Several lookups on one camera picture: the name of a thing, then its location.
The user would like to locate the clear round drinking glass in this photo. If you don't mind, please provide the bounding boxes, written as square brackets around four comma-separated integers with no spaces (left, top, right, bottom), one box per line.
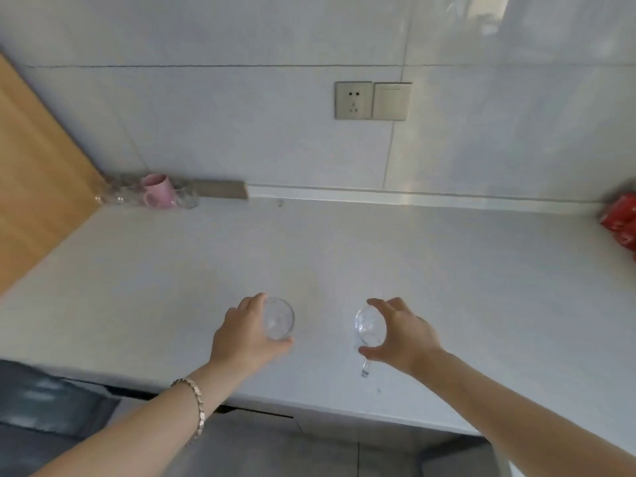
[261,297,296,342]

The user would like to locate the silver link bracelet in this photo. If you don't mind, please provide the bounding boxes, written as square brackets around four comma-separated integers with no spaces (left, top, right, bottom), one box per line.
[170,377,206,446]

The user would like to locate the person's right hand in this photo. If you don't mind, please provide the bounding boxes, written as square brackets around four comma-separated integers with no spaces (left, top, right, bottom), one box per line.
[359,298,446,377]

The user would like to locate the white counter cabinet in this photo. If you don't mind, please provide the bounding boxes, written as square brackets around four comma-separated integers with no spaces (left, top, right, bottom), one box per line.
[292,414,513,477]

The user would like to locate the person's left forearm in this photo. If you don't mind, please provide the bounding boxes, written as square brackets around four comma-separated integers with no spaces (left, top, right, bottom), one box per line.
[30,361,260,477]

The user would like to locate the person's right forearm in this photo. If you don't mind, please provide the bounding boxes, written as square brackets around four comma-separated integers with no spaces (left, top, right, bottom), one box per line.
[410,348,636,477]

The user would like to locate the red plastic packet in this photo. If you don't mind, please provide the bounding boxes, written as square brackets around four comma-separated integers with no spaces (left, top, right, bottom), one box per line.
[599,192,636,253]

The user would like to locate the clear glass cup with handle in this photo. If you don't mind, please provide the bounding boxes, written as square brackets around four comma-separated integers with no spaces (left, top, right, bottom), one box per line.
[354,306,388,379]

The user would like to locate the person's left hand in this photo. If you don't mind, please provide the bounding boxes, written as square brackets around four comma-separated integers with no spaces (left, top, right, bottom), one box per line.
[209,293,295,379]

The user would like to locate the beige wall power socket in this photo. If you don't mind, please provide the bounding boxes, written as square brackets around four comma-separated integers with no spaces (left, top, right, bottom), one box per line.
[334,81,374,121]

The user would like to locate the beige wall light switch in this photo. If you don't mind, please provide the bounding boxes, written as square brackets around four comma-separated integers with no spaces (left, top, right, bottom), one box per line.
[372,81,413,122]

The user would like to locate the pink ceramic mug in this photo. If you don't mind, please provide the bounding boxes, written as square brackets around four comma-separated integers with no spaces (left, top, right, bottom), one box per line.
[140,174,178,210]

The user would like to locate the light wooden side panel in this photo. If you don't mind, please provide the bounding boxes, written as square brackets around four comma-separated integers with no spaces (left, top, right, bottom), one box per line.
[0,52,109,296]

